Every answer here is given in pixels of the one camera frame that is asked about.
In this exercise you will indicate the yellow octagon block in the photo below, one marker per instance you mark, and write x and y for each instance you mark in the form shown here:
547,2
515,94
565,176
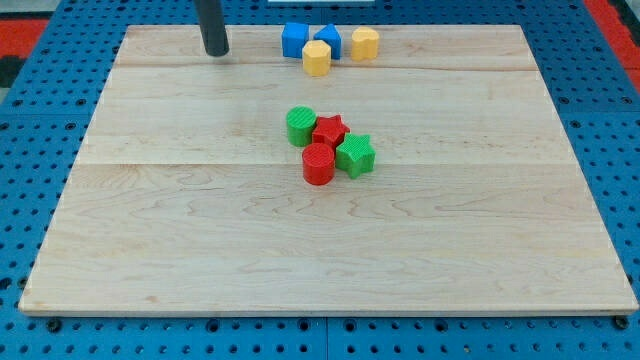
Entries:
316,58

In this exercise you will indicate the blue cube block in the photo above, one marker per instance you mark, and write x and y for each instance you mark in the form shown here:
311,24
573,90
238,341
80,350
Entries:
293,39

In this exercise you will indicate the green cylinder block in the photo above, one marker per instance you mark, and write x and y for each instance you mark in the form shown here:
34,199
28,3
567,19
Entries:
300,122

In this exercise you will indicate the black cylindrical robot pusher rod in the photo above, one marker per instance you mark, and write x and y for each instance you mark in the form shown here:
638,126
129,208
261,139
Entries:
212,26

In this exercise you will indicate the green star block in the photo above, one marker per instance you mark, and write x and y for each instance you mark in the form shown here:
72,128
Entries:
355,155

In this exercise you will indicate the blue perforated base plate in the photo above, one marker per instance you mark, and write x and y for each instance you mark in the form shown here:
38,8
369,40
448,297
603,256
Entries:
48,108

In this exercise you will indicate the light wooden board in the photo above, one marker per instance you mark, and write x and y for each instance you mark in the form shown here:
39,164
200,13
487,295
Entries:
186,198

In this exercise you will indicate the red star block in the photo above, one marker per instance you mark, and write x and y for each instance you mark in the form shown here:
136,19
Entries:
330,131

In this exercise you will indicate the blue pentagon house block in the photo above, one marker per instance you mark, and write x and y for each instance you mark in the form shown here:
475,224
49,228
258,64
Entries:
331,36

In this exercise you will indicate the yellow heart block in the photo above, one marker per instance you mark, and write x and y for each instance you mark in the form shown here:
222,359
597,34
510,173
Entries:
365,43

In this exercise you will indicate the red cylinder block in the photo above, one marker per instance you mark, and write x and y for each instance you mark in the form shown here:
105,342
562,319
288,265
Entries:
318,164

